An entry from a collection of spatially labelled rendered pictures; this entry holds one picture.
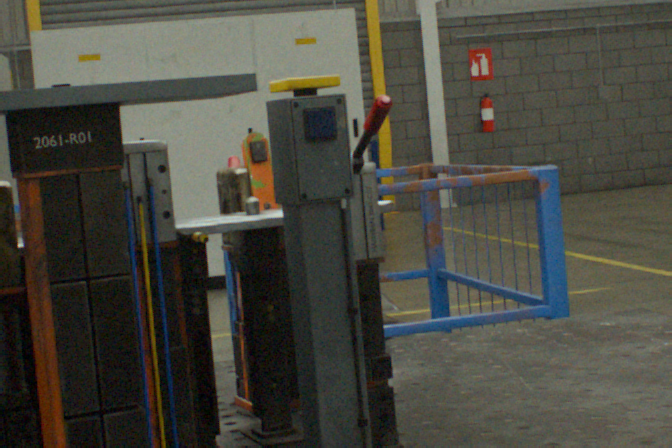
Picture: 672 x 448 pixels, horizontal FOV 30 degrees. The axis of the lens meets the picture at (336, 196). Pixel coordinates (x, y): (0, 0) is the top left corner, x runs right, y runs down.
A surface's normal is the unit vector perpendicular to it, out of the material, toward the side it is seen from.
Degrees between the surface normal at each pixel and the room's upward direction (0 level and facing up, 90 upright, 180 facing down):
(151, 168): 90
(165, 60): 90
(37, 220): 90
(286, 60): 90
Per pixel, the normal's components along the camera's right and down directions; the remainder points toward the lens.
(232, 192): -0.92, 0.11
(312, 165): 0.38, 0.01
